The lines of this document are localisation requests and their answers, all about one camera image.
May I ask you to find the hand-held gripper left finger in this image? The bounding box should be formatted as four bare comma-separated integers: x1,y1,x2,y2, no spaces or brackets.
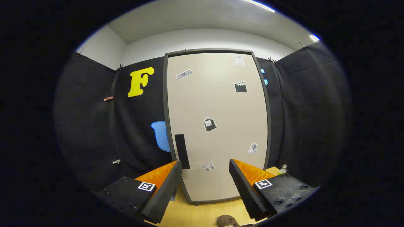
95,160,183,225

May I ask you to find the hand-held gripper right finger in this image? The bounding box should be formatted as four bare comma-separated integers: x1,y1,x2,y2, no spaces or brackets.
229,159,319,222

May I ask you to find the brown fuzzy shoe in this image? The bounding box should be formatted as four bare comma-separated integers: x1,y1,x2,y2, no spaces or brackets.
217,215,241,227

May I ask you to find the black door handle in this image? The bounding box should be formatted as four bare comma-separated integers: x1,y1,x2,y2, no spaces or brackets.
175,134,191,169

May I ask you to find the grey shoe cabinet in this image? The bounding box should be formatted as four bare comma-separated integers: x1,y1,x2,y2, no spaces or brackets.
163,48,272,206

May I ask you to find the black backdrop cloth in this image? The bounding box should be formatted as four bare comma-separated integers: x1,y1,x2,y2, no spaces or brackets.
54,41,352,202

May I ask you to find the long ceiling light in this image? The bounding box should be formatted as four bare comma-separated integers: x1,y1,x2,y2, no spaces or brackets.
242,0,276,13

